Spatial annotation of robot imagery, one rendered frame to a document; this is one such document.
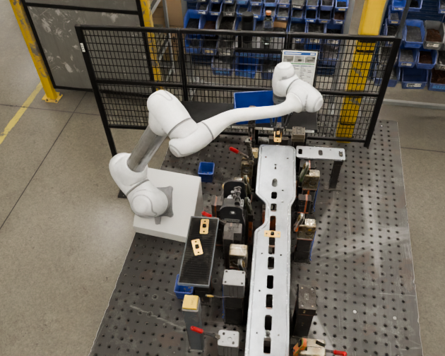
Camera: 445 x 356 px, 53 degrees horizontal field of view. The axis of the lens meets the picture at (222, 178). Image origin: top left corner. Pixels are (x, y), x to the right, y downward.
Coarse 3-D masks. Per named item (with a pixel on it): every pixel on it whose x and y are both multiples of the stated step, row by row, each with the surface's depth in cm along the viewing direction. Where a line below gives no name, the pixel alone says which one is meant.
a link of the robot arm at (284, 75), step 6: (276, 66) 211; (282, 66) 209; (288, 66) 209; (276, 72) 210; (282, 72) 208; (288, 72) 208; (294, 72) 210; (276, 78) 212; (282, 78) 210; (288, 78) 210; (294, 78) 209; (276, 84) 214; (282, 84) 211; (288, 84) 209; (276, 90) 216; (282, 90) 212; (282, 96) 218
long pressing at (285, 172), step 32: (288, 160) 266; (256, 192) 249; (288, 192) 249; (288, 224) 235; (256, 256) 222; (288, 256) 222; (256, 288) 210; (288, 288) 210; (256, 320) 200; (288, 320) 200; (256, 352) 190; (288, 352) 190
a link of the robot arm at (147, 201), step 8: (144, 184) 241; (152, 184) 246; (136, 192) 237; (144, 192) 237; (152, 192) 239; (160, 192) 250; (136, 200) 235; (144, 200) 235; (152, 200) 236; (160, 200) 243; (136, 208) 236; (144, 208) 235; (152, 208) 236; (160, 208) 243; (144, 216) 238; (152, 216) 242
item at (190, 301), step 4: (184, 296) 191; (188, 296) 191; (192, 296) 191; (196, 296) 191; (184, 300) 190; (188, 300) 190; (192, 300) 190; (196, 300) 190; (184, 304) 188; (188, 304) 188; (192, 304) 188; (196, 304) 188; (184, 308) 188; (188, 308) 188; (192, 308) 187; (196, 308) 188
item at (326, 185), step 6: (342, 156) 268; (336, 162) 271; (342, 162) 270; (336, 168) 275; (336, 174) 279; (330, 180) 286; (336, 180) 283; (324, 186) 290; (330, 186) 288; (336, 186) 290
